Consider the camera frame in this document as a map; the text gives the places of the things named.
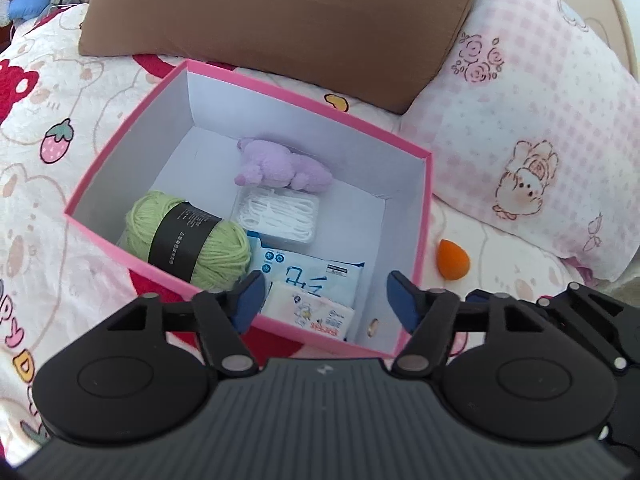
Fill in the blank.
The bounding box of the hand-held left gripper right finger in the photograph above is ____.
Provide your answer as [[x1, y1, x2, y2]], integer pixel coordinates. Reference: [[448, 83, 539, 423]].
[[385, 270, 547, 377]]

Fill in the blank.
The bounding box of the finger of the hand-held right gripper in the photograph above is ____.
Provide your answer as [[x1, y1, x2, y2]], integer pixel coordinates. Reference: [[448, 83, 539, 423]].
[[536, 282, 640, 377]]

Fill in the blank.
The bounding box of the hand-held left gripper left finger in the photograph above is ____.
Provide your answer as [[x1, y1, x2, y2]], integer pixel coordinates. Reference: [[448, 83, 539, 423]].
[[105, 270, 266, 377]]

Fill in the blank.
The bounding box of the green yarn ball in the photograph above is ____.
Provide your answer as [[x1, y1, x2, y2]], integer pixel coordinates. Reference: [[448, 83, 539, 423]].
[[116, 190, 252, 293]]

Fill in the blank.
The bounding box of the white tissue packet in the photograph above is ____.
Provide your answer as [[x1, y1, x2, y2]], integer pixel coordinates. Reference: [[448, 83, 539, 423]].
[[260, 280, 356, 343]]

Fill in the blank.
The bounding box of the orange makeup sponge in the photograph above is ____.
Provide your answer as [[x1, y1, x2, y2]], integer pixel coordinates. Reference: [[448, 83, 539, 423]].
[[436, 239, 463, 278]]

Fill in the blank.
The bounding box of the blue wet wipes packet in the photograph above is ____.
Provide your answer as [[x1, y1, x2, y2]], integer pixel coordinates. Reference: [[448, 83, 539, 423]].
[[245, 230, 366, 311]]

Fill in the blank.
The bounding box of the clear cotton swab box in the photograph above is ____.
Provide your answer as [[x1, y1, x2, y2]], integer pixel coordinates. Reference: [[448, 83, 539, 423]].
[[231, 187, 321, 248]]

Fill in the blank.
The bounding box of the purple plush toy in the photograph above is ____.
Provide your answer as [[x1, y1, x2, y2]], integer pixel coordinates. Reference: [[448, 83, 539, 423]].
[[234, 137, 333, 192]]

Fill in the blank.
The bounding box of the pink cardboard box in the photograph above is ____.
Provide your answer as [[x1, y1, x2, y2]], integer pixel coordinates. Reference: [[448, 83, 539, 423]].
[[64, 58, 433, 358]]

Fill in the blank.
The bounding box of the pink checked pillow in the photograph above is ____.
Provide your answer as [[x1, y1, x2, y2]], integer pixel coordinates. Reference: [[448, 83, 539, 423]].
[[400, 0, 640, 283]]

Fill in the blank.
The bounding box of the brown pillow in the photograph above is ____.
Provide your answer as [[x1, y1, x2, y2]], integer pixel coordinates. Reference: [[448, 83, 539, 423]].
[[79, 0, 488, 115]]

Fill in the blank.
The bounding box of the beige headboard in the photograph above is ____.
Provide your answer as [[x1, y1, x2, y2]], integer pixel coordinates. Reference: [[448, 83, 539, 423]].
[[592, 0, 640, 78]]

